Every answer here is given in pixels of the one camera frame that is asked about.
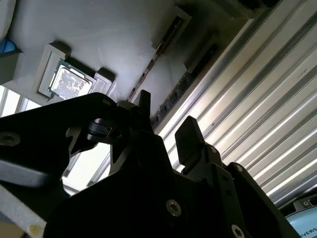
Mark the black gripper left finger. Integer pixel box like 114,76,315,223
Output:
0,89,188,224

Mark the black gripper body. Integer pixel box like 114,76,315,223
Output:
43,138,213,238

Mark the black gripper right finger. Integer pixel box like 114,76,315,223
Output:
174,115,302,238

